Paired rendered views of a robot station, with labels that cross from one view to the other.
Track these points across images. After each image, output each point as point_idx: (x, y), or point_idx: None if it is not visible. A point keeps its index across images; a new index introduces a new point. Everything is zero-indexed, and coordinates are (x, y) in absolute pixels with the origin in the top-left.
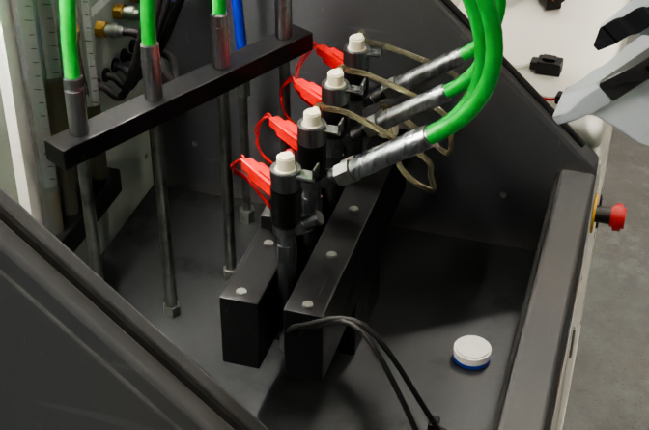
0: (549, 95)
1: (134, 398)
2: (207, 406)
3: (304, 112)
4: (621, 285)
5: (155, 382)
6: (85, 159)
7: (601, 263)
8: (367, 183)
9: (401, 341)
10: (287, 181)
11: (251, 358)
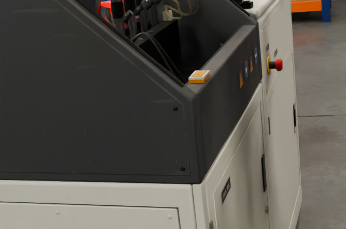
0: None
1: None
2: None
3: None
4: (326, 183)
5: None
6: None
7: (315, 177)
8: (158, 28)
9: None
10: None
11: None
